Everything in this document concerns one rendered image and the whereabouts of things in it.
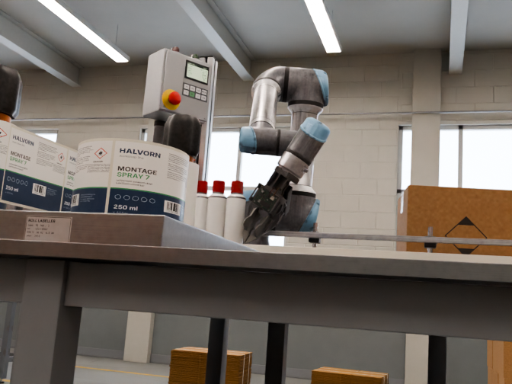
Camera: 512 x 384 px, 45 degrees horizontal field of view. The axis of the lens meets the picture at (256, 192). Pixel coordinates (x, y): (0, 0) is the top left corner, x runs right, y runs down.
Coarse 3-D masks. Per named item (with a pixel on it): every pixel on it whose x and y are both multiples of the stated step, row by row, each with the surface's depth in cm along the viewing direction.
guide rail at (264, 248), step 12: (288, 252) 155; (300, 252) 154; (312, 252) 154; (324, 252) 153; (336, 252) 152; (348, 252) 151; (360, 252) 150; (372, 252) 150; (384, 252) 149; (396, 252) 148; (408, 252) 148; (420, 252) 147
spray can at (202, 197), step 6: (198, 186) 168; (204, 186) 168; (198, 192) 168; (204, 192) 168; (198, 198) 167; (204, 198) 167; (198, 204) 166; (204, 204) 167; (198, 210) 166; (204, 210) 166; (198, 216) 166; (204, 216) 166; (198, 222) 165; (204, 222) 166; (198, 228) 165; (204, 228) 166
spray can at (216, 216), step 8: (216, 184) 166; (224, 184) 167; (216, 192) 166; (224, 192) 167; (208, 200) 166; (216, 200) 164; (224, 200) 165; (208, 208) 165; (216, 208) 164; (224, 208) 165; (208, 216) 164; (216, 216) 164; (224, 216) 165; (208, 224) 164; (216, 224) 163; (224, 224) 165; (216, 232) 163
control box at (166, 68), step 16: (160, 64) 180; (176, 64) 181; (208, 64) 188; (160, 80) 178; (176, 80) 180; (192, 80) 184; (208, 80) 188; (160, 96) 177; (208, 96) 187; (144, 112) 183; (160, 112) 178; (176, 112) 180; (192, 112) 183
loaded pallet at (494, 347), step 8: (488, 344) 514; (496, 344) 469; (504, 344) 424; (488, 352) 513; (496, 352) 467; (504, 352) 423; (488, 360) 511; (496, 360) 466; (504, 360) 422; (488, 368) 514; (496, 368) 465; (504, 368) 421; (488, 376) 512; (496, 376) 460; (504, 376) 420
